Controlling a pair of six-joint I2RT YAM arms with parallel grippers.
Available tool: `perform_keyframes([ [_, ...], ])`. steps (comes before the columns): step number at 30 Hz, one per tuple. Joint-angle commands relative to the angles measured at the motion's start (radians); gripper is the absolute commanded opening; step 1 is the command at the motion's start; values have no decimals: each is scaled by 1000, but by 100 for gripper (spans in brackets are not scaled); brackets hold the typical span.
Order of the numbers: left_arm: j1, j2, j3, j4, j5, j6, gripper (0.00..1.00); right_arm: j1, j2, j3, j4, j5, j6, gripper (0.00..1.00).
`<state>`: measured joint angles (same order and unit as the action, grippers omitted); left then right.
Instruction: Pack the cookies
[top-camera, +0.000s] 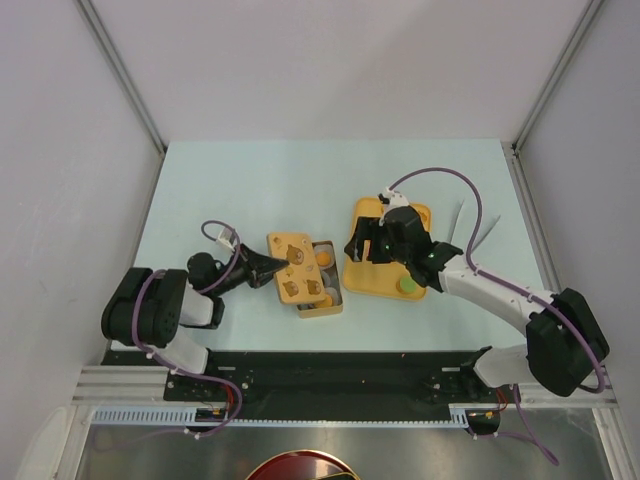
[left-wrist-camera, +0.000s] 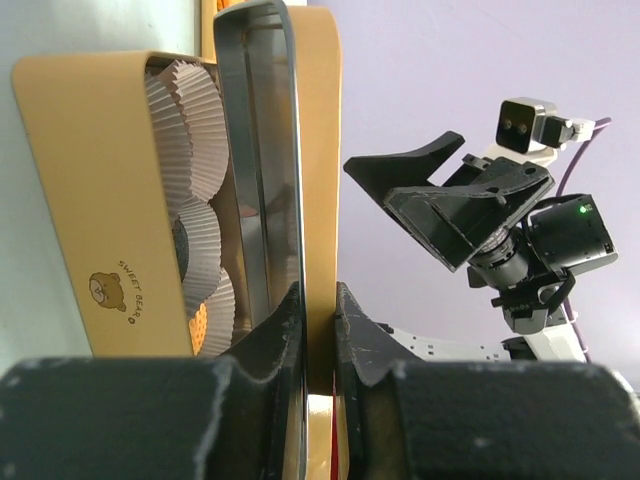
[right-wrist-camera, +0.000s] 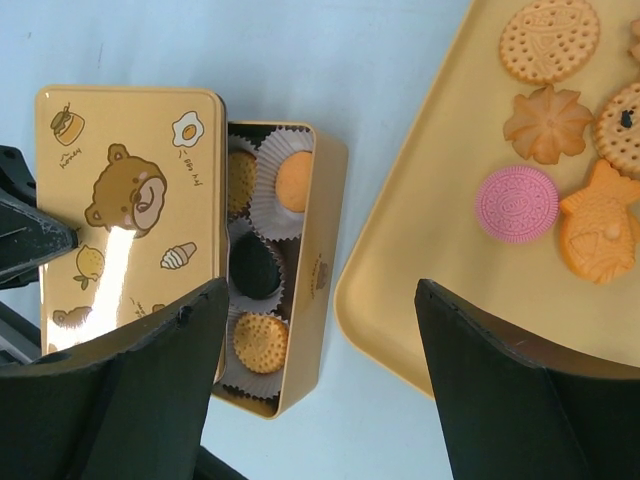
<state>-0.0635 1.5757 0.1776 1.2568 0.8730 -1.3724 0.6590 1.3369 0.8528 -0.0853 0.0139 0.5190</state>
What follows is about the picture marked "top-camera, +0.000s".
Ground orange cookie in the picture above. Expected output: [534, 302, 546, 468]
[319, 294, 333, 308]
[316, 251, 333, 267]

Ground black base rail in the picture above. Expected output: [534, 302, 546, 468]
[102, 349, 521, 421]

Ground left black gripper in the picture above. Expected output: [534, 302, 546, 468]
[210, 242, 288, 296]

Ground silver tin lid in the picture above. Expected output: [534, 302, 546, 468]
[267, 232, 325, 305]

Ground yellow cookie tray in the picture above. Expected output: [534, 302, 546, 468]
[342, 197, 432, 301]

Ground metal tongs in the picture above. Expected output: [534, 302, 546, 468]
[446, 199, 502, 253]

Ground yellow cookie tin box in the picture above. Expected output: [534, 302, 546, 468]
[297, 240, 344, 319]

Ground dark red round object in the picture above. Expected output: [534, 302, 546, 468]
[246, 450, 360, 480]

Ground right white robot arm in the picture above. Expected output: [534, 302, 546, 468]
[344, 206, 610, 401]

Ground right aluminium frame post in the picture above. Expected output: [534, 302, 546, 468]
[511, 0, 608, 154]

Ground wrist white camera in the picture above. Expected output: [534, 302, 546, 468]
[378, 188, 410, 210]
[216, 228, 236, 252]

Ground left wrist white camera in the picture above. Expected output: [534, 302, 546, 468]
[216, 228, 236, 252]

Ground green sandwich cookie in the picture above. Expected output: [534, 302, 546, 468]
[396, 276, 417, 295]

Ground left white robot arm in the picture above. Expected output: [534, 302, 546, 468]
[101, 244, 290, 400]

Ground aluminium frame post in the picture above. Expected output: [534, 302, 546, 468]
[511, 0, 608, 154]
[73, 0, 168, 159]

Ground left aluminium frame post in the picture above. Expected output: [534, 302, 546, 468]
[73, 0, 168, 159]

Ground white cable duct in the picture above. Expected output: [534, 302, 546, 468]
[92, 403, 501, 429]

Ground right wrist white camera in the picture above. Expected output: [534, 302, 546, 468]
[378, 188, 410, 210]

